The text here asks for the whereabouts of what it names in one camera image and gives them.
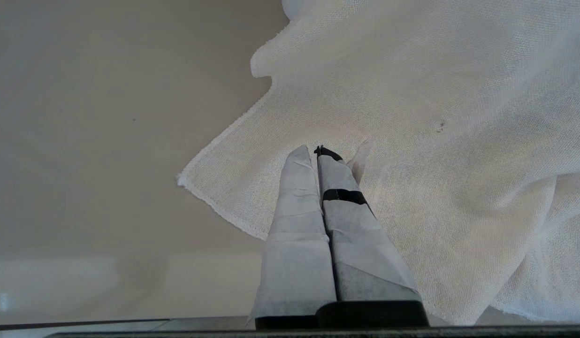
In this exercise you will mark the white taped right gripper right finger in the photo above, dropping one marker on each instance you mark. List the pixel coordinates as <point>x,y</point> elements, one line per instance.
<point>365,263</point>

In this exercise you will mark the white woven cloth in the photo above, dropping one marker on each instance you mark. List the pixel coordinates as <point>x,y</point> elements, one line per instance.
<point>459,94</point>

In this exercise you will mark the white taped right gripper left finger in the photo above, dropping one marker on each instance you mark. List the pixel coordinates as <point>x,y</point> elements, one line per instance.
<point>294,244</point>

